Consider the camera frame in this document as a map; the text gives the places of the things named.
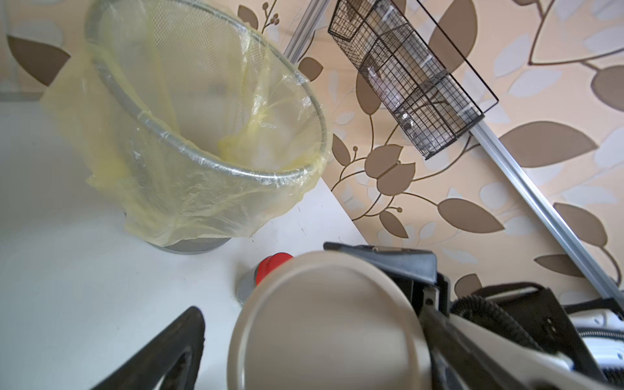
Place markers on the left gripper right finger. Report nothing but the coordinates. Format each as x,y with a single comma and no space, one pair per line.
456,361

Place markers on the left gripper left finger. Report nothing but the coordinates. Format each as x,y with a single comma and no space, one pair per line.
170,361

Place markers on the beige jar lid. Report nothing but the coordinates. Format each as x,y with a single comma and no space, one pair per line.
328,320

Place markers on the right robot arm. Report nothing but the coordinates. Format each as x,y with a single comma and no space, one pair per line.
590,333

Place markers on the red lid tea jar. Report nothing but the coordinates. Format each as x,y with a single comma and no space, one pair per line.
250,280

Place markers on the yellow plastic bin liner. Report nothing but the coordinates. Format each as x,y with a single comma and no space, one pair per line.
185,146

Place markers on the metal mesh trash bin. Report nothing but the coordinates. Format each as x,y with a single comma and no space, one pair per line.
204,97

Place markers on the aluminium frame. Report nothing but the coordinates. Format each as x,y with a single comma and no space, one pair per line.
534,192

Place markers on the black wire basket right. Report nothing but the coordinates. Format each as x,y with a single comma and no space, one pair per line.
418,68

